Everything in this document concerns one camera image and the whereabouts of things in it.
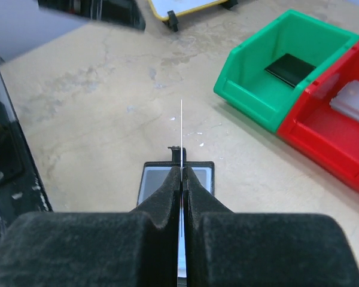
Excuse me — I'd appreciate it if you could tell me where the silver card in red bin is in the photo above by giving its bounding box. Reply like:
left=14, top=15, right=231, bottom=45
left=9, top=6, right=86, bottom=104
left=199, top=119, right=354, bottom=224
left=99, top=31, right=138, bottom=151
left=330, top=80, right=359, bottom=122

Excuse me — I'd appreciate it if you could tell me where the small whiteboard with wooden frame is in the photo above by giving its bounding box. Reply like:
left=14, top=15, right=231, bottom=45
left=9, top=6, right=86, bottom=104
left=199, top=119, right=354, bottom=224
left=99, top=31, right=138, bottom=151
left=148, top=0, right=238, bottom=32

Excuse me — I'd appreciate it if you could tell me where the thin card edge-on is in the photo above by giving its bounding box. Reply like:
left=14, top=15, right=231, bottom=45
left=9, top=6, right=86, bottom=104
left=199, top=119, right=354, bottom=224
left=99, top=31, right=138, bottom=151
left=179, top=99, right=185, bottom=276

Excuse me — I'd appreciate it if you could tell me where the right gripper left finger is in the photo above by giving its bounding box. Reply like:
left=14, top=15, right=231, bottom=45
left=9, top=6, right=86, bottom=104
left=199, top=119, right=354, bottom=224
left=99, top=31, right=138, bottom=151
left=0, top=167, right=180, bottom=286

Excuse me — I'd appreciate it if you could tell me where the middle red plastic bin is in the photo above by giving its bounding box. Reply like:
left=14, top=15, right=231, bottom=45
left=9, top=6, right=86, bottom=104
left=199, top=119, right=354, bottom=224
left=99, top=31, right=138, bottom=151
left=276, top=41, right=359, bottom=193

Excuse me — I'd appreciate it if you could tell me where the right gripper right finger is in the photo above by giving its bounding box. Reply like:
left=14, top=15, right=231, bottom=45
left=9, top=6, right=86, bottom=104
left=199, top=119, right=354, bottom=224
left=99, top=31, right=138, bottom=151
left=183, top=167, right=359, bottom=286

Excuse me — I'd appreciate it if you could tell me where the black card in green bin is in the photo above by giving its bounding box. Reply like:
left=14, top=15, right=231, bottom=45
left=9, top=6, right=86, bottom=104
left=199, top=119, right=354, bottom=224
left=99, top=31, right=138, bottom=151
left=264, top=53, right=315, bottom=88

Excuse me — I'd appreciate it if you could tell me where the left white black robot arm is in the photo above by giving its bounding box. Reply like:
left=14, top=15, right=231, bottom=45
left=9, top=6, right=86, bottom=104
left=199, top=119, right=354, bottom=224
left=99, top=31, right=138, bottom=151
left=37, top=0, right=146, bottom=30

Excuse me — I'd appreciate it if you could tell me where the black card holder wallet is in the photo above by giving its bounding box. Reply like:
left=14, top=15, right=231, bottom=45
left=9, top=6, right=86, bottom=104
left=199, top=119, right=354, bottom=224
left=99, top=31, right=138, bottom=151
left=137, top=146, right=215, bottom=205

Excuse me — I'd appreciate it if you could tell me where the green plastic bin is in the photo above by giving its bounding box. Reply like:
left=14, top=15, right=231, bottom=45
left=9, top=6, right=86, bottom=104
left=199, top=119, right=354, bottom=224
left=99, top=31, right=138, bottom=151
left=214, top=10, right=359, bottom=133

